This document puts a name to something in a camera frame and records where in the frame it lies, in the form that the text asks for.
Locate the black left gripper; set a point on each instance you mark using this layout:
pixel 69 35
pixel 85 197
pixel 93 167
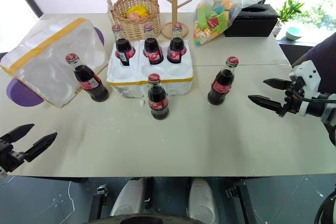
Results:
pixel 9 155

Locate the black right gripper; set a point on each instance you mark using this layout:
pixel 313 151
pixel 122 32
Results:
pixel 291 100

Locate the glass cola bottle red cap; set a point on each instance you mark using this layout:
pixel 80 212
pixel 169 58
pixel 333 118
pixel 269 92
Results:
pixel 152 48
pixel 158 100
pixel 221 85
pixel 90 82
pixel 176 48
pixel 123 47

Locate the black tissue box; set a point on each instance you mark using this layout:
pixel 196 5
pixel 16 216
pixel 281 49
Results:
pixel 252 22

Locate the white foam lid yellow tape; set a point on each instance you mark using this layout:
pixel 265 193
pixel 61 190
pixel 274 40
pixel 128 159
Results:
pixel 50 51

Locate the white foam bottle tray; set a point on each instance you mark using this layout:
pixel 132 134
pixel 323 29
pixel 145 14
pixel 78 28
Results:
pixel 157 77

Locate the purple round mat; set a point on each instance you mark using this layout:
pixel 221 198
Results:
pixel 99 37
pixel 23 95

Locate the person in dark clothing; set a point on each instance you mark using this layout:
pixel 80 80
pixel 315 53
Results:
pixel 324 58

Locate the pale green bowl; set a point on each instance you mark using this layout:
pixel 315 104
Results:
pixel 293 33

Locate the green plant white pot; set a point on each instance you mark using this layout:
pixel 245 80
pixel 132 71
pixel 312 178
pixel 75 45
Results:
pixel 287 11

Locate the black table leg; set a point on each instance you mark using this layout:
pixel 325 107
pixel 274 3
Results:
pixel 241 197
pixel 101 197

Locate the clear bag of coloured blocks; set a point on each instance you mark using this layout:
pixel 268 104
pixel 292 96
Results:
pixel 218 16

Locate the grey rounded robot shell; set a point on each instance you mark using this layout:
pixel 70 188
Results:
pixel 130 197
pixel 203 200

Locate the wooden mug tree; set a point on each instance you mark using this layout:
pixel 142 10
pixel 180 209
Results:
pixel 174 3

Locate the yellow toy fruit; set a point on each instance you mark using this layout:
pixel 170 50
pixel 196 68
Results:
pixel 137 9

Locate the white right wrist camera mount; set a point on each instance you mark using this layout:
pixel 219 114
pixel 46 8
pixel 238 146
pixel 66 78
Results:
pixel 308 77

